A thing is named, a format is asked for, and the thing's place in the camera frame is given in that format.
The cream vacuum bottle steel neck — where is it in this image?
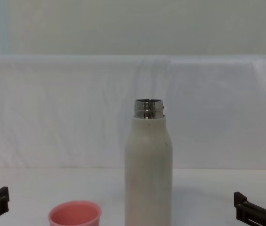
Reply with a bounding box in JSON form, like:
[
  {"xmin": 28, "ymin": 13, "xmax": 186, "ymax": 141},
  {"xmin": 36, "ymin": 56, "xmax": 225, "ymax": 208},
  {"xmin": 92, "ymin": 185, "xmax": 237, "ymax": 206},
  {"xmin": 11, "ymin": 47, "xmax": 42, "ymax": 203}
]
[{"xmin": 124, "ymin": 99, "xmax": 173, "ymax": 226}]

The pink plastic cup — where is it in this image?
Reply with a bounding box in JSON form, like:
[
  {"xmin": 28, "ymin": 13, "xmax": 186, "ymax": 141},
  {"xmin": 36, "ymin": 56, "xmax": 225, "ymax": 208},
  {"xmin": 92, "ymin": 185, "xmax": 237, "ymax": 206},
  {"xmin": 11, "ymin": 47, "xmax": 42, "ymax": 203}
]
[{"xmin": 48, "ymin": 200, "xmax": 102, "ymax": 226}]

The white curtain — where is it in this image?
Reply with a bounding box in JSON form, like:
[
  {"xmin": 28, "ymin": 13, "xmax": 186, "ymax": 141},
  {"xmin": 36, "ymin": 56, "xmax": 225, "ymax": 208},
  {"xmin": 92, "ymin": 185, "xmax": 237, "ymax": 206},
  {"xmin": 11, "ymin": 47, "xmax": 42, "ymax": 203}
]
[{"xmin": 0, "ymin": 54, "xmax": 266, "ymax": 170}]

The white table cloth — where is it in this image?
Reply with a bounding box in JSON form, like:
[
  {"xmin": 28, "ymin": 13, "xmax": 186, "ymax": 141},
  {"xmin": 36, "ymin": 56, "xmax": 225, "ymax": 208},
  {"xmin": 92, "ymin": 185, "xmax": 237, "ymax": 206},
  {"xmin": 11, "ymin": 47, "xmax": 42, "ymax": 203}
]
[{"xmin": 0, "ymin": 167, "xmax": 266, "ymax": 226}]

